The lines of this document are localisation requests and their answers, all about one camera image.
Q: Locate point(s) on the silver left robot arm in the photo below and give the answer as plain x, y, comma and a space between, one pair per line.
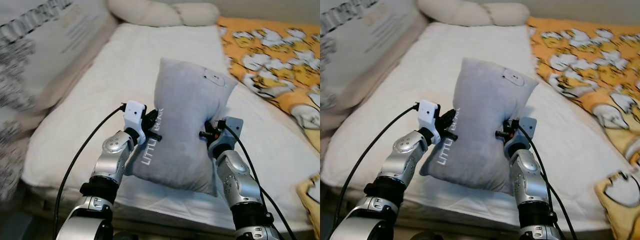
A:
112, 160
405, 160

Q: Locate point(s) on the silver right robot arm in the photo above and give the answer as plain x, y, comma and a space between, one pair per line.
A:
532, 180
237, 180

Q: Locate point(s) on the orange yellow cartoon blanket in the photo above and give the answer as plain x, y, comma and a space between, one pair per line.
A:
585, 60
270, 55

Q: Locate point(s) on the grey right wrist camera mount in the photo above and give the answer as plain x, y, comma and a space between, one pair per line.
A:
527, 127
233, 127

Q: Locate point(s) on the cream knotted bolster pillow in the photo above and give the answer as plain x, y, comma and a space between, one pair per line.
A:
150, 12
465, 12

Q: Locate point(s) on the grey plush pillow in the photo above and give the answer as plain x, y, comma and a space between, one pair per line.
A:
185, 125
480, 115

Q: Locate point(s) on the white quilted mattress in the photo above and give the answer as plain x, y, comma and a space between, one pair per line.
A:
125, 60
440, 60

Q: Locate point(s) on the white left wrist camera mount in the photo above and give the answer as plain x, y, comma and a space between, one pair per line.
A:
134, 112
427, 112

